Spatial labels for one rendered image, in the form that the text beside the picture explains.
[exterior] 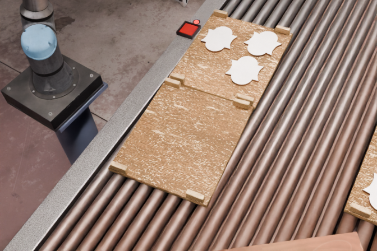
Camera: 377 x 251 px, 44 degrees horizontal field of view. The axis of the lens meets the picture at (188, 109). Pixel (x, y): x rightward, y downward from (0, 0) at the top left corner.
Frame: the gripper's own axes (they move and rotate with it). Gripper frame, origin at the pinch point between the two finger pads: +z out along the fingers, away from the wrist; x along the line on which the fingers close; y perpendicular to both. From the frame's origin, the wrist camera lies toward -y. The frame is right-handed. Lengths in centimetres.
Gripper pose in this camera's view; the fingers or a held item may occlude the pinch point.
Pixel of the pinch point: (185, 4)
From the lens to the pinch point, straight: 186.5
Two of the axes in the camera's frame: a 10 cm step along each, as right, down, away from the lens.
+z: 0.7, 6.3, 7.7
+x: -4.9, 7.0, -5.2
